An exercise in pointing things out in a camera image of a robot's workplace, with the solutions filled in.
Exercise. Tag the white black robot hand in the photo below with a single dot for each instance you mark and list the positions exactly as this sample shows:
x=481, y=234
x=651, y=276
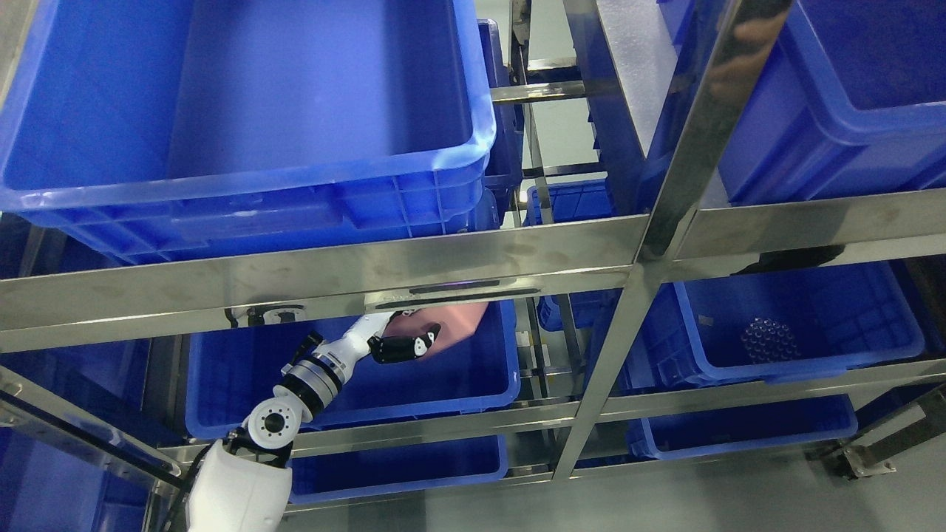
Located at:
x=384, y=341

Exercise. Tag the pink plastic storage box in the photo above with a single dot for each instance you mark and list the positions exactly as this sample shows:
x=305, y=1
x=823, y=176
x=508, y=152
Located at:
x=457, y=323

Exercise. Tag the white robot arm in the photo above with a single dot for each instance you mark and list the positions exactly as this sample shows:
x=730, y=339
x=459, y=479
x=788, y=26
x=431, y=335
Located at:
x=242, y=482

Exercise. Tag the blue middle shelf bin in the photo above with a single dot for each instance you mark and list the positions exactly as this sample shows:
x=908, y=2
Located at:
x=230, y=371

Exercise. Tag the blue shelf bin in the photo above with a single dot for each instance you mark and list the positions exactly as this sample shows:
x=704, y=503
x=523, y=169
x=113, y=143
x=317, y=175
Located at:
x=230, y=371
x=368, y=473

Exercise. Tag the blue bottom shelf bin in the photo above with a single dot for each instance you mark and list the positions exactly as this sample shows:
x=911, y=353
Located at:
x=368, y=473

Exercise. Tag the stainless steel left shelf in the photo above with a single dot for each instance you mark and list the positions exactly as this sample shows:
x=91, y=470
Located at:
x=91, y=361

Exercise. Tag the large blue top bin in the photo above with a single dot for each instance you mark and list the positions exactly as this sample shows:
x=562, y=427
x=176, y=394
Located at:
x=163, y=131

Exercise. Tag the clear bottles cluster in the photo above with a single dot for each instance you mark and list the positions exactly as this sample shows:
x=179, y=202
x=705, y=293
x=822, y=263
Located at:
x=767, y=341

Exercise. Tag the blue middle right bin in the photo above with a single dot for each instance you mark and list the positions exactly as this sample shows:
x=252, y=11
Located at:
x=843, y=317

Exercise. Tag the blue bottom right bin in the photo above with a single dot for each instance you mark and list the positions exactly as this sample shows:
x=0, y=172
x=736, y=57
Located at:
x=743, y=428

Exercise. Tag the blue upper right bin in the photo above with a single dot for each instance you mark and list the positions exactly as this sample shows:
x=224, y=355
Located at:
x=850, y=103

